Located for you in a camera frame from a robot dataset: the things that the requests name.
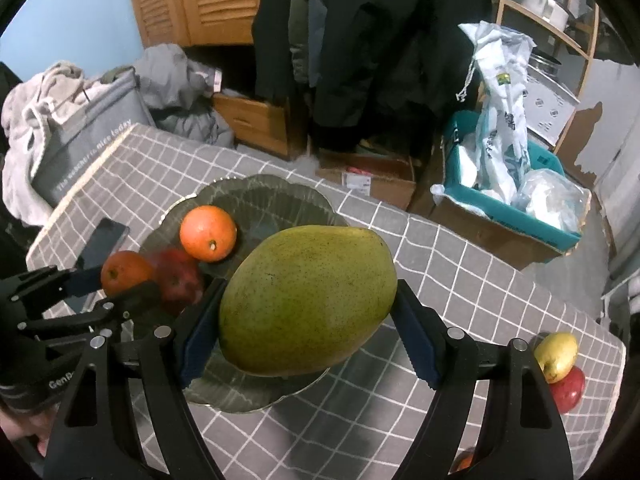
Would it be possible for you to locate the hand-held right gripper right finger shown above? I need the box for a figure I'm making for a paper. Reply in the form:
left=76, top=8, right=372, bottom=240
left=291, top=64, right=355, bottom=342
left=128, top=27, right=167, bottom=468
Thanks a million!
left=389, top=279, right=577, bottom=480

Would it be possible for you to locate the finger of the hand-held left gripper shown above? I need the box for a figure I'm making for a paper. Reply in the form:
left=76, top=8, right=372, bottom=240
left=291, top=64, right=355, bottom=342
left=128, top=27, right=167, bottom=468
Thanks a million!
left=17, top=281, right=163, bottom=348
left=0, top=217, right=131, bottom=318

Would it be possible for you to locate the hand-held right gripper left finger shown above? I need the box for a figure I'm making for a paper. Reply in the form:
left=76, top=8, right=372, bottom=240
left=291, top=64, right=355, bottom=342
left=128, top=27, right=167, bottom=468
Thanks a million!
left=42, top=277, right=230, bottom=480

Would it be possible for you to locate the orange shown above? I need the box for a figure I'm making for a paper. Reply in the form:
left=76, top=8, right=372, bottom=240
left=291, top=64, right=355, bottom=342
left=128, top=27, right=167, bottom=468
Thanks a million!
left=449, top=450, right=476, bottom=473
left=179, top=205, right=238, bottom=262
left=100, top=251, right=156, bottom=298

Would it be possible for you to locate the red apple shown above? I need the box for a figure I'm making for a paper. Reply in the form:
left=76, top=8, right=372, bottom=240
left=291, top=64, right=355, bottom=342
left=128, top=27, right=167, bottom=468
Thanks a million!
left=150, top=250, right=206, bottom=316
left=547, top=366, right=586, bottom=415

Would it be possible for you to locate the green mango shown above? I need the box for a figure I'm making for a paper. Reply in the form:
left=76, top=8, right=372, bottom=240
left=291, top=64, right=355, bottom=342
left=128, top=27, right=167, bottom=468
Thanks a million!
left=218, top=225, right=398, bottom=377

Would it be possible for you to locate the green glass bowl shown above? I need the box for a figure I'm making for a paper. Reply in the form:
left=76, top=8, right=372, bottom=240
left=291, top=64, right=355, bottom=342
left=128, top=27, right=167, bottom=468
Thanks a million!
left=137, top=174, right=361, bottom=413

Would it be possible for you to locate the person's left hand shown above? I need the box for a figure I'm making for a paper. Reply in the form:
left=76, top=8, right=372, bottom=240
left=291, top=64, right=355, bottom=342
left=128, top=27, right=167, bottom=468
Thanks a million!
left=0, top=405, right=61, bottom=468

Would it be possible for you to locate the grey tote bag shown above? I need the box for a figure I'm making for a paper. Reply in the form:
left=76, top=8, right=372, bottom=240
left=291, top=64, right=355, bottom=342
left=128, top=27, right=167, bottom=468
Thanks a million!
left=30, top=67, right=158, bottom=208

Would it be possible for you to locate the teal cardboard box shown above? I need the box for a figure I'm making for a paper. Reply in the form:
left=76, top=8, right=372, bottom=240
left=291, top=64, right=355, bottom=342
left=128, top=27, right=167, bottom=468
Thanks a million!
left=430, top=110, right=593, bottom=271

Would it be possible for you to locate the beige blanket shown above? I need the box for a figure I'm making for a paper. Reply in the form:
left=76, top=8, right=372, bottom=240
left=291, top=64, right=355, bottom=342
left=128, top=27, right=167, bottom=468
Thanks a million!
left=0, top=60, right=96, bottom=211

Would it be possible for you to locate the grey clothes pile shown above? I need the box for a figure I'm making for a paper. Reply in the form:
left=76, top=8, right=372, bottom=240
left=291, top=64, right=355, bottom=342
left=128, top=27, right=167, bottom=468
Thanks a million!
left=132, top=42, right=236, bottom=148

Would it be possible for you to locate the brown cardboard box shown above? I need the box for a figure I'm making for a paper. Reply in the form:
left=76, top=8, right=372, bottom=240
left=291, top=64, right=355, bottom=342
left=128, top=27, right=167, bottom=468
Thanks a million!
left=315, top=147, right=423, bottom=211

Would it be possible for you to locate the wooden drawer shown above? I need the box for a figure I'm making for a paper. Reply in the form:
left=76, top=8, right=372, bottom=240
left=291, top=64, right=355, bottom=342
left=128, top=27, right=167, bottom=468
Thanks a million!
left=212, top=92, right=296, bottom=161

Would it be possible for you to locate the clear plastic bag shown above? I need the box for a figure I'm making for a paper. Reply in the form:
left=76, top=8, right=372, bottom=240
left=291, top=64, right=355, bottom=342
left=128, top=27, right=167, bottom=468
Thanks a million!
left=512, top=169, right=591, bottom=233

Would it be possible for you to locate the white patterned plastic bag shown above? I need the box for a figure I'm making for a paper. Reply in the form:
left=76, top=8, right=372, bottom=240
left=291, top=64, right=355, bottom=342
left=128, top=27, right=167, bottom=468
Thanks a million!
left=457, top=20, right=536, bottom=206

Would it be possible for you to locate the wooden louvred wardrobe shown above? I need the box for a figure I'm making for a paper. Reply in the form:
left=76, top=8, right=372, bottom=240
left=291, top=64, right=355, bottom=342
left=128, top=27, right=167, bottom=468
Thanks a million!
left=122, top=0, right=271, bottom=48

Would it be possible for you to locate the black jacket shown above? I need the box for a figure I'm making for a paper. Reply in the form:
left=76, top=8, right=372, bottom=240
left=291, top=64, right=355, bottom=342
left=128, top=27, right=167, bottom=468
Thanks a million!
left=250, top=0, right=301, bottom=98

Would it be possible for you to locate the wooden shelf unit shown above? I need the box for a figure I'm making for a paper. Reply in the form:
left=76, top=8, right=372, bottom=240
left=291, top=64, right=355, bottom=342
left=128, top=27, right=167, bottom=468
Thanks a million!
left=492, top=0, right=601, bottom=156

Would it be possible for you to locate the grey jacket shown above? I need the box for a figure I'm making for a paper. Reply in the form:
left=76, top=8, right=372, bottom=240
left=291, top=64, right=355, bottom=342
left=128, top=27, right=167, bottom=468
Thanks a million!
left=287, top=0, right=331, bottom=88

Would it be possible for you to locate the black hooded coat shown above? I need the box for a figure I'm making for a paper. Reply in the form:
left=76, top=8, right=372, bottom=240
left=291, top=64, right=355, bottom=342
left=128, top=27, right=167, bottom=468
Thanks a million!
left=310, top=0, right=493, bottom=146

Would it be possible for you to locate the white pot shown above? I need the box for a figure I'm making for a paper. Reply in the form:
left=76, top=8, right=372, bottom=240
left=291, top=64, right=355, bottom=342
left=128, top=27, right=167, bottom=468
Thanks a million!
left=520, top=0, right=573, bottom=31

